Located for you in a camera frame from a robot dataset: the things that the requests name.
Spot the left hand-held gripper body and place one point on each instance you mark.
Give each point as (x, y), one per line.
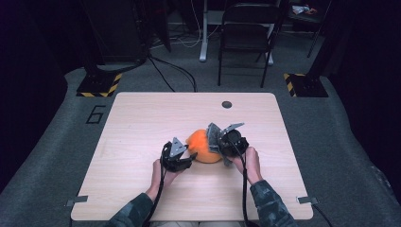
(171, 160)

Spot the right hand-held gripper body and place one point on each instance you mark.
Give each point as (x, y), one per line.
(235, 143)

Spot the orange cloth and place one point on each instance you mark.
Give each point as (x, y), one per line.
(200, 146)

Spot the person's left hand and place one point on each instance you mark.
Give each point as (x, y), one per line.
(159, 184)

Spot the person's right hand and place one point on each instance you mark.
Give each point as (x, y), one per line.
(253, 165)

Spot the dark round table grommet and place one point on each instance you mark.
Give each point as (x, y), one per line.
(226, 104)

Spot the grey tape strip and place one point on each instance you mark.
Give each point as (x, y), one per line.
(77, 200)
(307, 200)

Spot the black striped stand base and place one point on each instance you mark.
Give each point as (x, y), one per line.
(97, 84)
(307, 85)

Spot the black folding chair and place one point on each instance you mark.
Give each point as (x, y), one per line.
(246, 34)

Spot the white desk leg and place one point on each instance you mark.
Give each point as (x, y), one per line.
(204, 38)

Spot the black equipment cabinet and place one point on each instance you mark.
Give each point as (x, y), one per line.
(116, 31)

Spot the small colourful clutter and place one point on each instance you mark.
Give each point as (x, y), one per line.
(302, 9)

